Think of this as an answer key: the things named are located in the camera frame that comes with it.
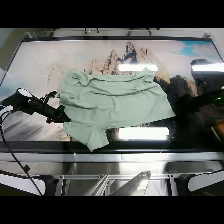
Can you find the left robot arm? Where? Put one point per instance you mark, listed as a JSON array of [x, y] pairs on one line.
[[30, 102]]

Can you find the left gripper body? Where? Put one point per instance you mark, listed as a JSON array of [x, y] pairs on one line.
[[58, 115]]

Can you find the silver frame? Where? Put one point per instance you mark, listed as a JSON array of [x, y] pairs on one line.
[[100, 158]]

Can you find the pale green T-shirt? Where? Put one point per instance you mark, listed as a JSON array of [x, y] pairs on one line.
[[113, 100]]

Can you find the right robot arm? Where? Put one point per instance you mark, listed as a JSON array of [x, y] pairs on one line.
[[203, 99]]

